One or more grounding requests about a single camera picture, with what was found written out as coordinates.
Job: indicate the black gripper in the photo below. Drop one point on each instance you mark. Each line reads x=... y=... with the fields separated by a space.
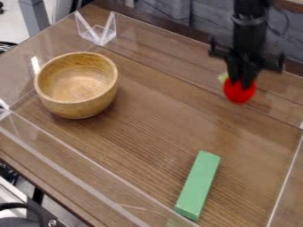
x=269 y=53

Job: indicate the red plush strawberry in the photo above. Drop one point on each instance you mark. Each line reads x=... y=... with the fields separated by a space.
x=233 y=91

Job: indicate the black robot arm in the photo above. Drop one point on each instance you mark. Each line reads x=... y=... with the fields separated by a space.
x=245 y=49

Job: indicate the wooden bowl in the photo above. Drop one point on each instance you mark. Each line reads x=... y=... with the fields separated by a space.
x=76 y=84

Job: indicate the green rectangular block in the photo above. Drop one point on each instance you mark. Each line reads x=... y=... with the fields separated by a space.
x=196 y=187

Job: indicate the clear acrylic corner bracket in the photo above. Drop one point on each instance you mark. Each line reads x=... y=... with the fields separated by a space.
x=97 y=34

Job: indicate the grey post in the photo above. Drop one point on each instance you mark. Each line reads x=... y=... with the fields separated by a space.
x=33 y=11

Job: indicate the clear acrylic front wall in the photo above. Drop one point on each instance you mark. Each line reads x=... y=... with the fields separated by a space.
x=87 y=189

